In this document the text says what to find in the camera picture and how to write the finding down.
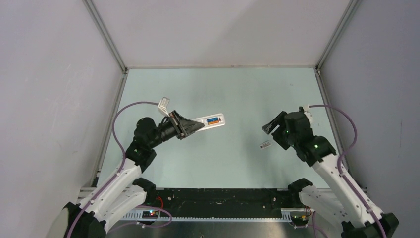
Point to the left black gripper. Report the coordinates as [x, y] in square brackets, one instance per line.
[183, 126]

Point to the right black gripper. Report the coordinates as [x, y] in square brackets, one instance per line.
[268, 127]

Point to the white battery cover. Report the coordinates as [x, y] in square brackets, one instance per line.
[265, 145]

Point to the blue AAA battery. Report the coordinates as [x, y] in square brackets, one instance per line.
[215, 118]

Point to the orange AAA battery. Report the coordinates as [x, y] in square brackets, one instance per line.
[212, 122]

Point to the white AC remote control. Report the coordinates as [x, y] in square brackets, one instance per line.
[206, 126]

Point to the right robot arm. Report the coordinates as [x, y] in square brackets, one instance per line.
[351, 209]

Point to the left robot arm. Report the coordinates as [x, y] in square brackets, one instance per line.
[125, 188]

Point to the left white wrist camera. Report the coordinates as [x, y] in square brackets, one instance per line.
[162, 106]

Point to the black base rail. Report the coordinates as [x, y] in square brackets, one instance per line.
[193, 204]

